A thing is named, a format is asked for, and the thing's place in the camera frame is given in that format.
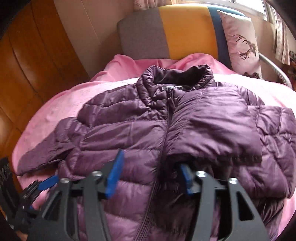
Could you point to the grey yellow blue headboard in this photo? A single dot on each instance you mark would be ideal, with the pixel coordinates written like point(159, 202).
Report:
point(175, 31)

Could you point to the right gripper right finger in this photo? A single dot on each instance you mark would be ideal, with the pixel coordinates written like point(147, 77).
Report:
point(239, 219)

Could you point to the right pink curtain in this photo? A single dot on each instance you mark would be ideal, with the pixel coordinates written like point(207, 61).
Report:
point(281, 47)

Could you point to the purple puffer down jacket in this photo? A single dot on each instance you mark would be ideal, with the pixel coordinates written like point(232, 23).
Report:
point(175, 143)

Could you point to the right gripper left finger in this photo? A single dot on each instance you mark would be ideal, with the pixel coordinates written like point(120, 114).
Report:
point(58, 218)

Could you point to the pink quilted bedspread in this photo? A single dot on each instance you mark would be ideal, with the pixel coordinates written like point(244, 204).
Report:
point(64, 104)

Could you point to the deer print pillow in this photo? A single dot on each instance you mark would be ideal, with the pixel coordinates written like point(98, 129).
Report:
point(242, 44)

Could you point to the grey metal bed rail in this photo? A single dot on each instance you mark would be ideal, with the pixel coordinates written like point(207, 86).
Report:
point(283, 77)

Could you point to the pink patterned curtain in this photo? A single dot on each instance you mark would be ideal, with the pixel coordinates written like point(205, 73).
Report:
point(140, 5)

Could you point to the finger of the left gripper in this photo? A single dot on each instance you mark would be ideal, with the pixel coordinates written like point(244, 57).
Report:
point(48, 183)

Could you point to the wooden wardrobe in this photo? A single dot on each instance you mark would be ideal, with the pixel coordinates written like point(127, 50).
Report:
point(37, 62)

